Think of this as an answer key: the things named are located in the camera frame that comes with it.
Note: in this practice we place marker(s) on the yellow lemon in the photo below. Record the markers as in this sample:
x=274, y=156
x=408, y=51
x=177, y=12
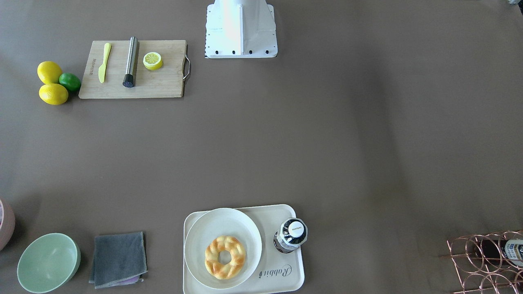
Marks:
x=53, y=94
x=49, y=72

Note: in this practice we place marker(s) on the steel cylinder muddler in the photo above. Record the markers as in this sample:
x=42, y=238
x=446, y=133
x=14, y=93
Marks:
x=131, y=62

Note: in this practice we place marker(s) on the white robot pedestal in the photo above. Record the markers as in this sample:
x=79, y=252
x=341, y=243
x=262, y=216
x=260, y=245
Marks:
x=240, y=29

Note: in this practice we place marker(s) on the cream serving tray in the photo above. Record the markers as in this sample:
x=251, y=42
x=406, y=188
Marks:
x=265, y=270

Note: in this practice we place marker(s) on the mint green bowl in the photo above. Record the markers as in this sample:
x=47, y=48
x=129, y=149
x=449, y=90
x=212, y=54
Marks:
x=48, y=262

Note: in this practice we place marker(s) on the yellow lemon far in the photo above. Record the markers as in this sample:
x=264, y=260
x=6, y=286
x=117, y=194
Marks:
x=49, y=72

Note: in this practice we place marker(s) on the copper wire bottle rack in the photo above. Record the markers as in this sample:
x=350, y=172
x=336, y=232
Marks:
x=487, y=263

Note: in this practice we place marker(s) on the half lemon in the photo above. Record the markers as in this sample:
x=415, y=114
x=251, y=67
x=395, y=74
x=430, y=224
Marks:
x=152, y=61

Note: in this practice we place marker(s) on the green lime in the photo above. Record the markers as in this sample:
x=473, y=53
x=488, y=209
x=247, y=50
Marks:
x=70, y=81

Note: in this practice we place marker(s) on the pink bowl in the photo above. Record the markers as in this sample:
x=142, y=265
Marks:
x=7, y=225

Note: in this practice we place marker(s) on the braided glazed donut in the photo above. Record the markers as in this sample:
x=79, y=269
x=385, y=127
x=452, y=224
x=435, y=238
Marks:
x=225, y=257

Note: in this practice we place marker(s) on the dark drink bottle on tray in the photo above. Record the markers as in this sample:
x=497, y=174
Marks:
x=290, y=236

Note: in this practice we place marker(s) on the bottle in rack upper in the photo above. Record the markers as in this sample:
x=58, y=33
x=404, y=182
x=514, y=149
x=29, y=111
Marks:
x=501, y=252

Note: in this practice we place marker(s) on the yellow lemon near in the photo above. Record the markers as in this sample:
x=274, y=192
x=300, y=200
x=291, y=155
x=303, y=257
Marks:
x=53, y=94

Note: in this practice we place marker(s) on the grey folded cloth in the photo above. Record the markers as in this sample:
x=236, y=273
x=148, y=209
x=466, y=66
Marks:
x=118, y=260

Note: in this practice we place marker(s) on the wooden cutting board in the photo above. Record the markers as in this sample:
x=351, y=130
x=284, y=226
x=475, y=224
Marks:
x=107, y=75

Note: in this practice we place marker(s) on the white bowl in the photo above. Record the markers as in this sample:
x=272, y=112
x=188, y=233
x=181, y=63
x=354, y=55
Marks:
x=215, y=223

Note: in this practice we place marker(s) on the yellow plastic knife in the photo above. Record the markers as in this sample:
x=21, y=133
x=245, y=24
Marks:
x=102, y=69

